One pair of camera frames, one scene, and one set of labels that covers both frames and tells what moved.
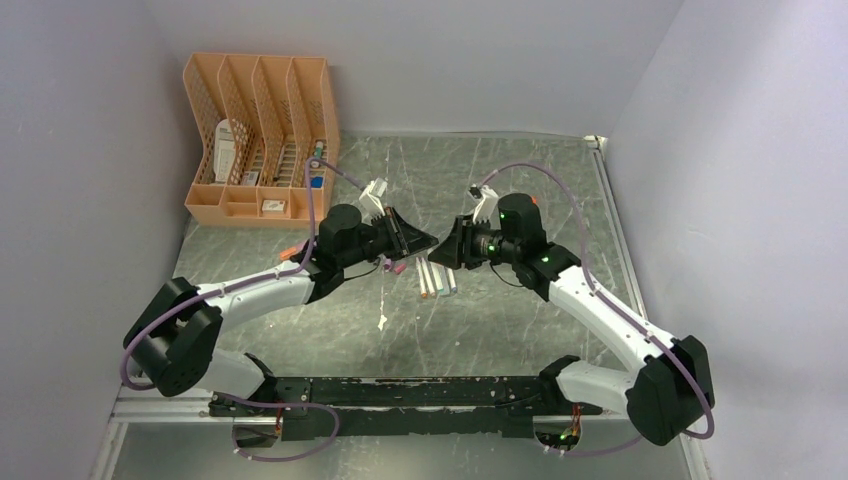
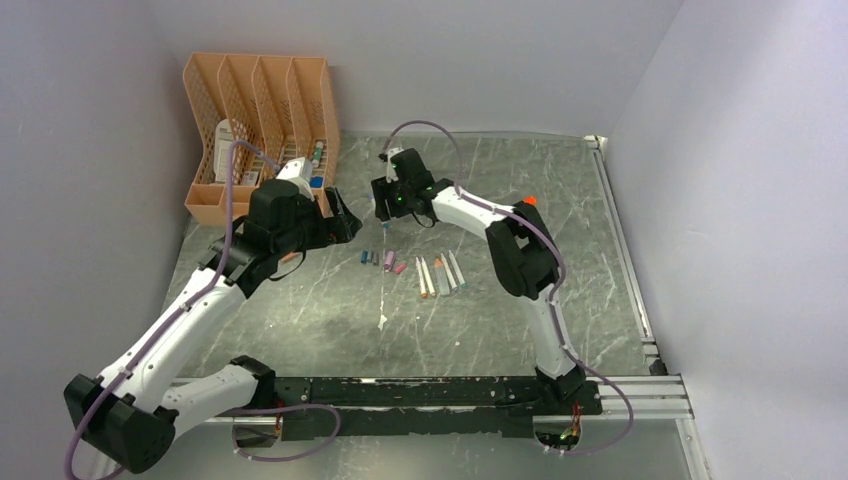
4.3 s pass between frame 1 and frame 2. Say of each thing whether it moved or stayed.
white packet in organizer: stayed
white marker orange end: stayed
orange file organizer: stayed
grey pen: stayed
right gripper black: moved
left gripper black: moved
